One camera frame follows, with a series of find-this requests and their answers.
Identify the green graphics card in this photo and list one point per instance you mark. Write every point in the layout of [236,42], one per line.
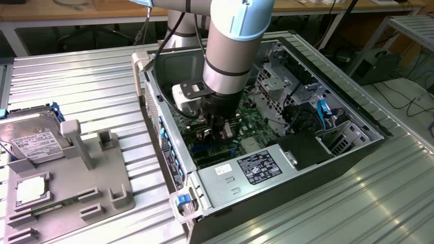
[230,130]

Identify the metal disk bay cage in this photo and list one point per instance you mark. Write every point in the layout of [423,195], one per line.
[274,84]

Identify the grey parts rack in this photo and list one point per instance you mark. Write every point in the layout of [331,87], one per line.
[95,178]

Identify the perforated metal drive bracket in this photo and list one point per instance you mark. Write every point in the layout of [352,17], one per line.
[342,142]

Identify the green RAM stick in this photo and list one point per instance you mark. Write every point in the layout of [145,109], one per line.
[53,205]

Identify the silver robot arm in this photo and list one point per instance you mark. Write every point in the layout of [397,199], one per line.
[234,50]

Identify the black office chair base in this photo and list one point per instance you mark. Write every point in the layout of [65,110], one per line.
[95,33]

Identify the blue plastic disk carrier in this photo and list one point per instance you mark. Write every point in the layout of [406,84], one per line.
[57,111]

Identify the silver CPU chip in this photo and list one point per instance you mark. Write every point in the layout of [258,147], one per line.
[31,189]

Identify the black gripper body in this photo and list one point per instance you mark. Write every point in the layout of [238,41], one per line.
[222,106]

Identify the wooden desk white frame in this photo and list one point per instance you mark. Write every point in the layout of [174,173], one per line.
[373,6]
[51,12]

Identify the silver power supply unit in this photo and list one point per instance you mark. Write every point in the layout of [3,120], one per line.
[220,188]

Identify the silver chipset heat sink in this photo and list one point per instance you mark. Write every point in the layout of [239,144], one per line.
[251,146]

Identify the black plastic shroud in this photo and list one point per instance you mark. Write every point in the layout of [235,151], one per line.
[302,150]

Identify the aluminium slat side table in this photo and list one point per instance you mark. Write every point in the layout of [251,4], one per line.
[413,25]

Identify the grey open PC case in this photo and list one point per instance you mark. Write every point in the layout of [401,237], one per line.
[190,66]

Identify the silver hard disk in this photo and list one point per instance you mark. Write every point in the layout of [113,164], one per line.
[33,122]

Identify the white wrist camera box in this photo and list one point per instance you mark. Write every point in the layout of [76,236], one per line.
[183,101]

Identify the black equipment box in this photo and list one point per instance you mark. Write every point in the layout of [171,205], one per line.
[383,66]

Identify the blue case latch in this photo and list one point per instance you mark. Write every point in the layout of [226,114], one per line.
[182,199]

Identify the blue card retention clip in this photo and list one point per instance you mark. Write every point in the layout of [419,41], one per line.
[162,132]
[182,174]
[172,153]
[176,163]

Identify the green motherboard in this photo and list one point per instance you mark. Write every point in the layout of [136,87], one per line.
[254,127]

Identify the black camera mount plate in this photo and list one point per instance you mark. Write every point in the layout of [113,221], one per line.
[186,86]

